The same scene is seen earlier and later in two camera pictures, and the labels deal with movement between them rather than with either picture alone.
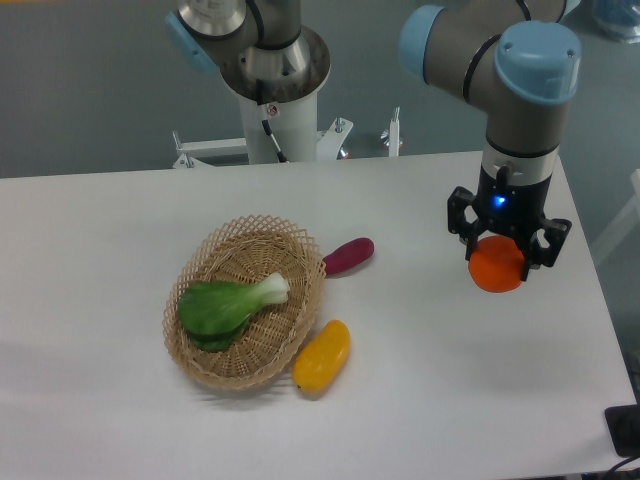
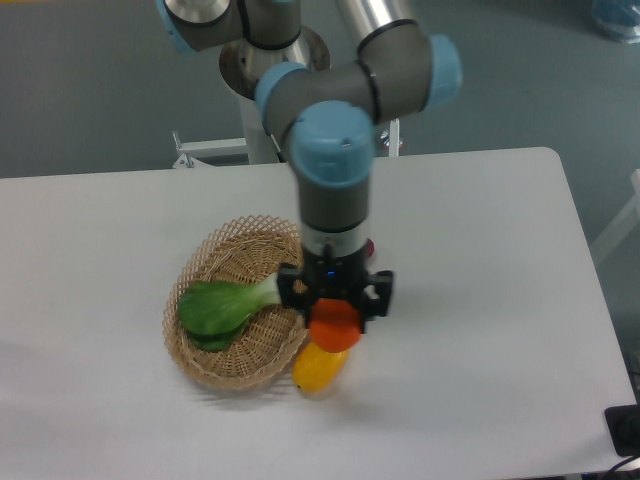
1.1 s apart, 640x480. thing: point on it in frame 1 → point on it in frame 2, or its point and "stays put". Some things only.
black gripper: [504, 208] → [343, 277]
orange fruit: [498, 264] → [334, 325]
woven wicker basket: [239, 250] stays put
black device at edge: [624, 425] stays put
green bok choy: [212, 313] stays put
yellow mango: [323, 358] stays put
